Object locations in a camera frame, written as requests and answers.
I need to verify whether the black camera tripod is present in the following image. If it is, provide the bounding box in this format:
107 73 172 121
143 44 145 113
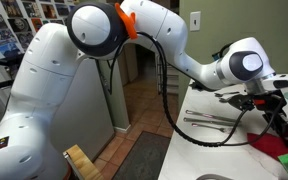
0 53 25 94

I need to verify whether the white light switch plate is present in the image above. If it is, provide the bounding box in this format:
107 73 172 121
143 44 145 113
189 10 202 33

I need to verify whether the wooden butcher block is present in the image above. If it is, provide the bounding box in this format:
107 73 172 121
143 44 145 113
62 144 105 180

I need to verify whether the silver table knife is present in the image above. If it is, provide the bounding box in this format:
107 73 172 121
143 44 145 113
185 109 240 124

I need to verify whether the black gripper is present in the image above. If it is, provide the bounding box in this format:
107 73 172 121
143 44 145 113
262 94 288 148

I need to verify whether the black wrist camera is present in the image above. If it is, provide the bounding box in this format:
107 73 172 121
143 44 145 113
228 93 257 112

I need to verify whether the white refrigerator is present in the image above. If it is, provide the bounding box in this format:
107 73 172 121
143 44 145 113
48 58 116 163

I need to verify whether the orange cable clip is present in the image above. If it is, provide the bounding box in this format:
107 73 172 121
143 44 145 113
114 2 139 41

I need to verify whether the red knitted cloth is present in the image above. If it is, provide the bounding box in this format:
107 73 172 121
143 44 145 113
246 124 288 161

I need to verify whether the silver fork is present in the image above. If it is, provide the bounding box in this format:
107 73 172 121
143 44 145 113
191 122 234 134

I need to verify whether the black wire shoe rack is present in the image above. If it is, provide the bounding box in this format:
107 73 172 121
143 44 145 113
155 54 180 96

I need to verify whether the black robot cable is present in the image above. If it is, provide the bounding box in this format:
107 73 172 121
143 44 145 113
95 30 287 148

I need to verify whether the blue kettle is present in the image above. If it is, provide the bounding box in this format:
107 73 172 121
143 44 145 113
211 42 234 63

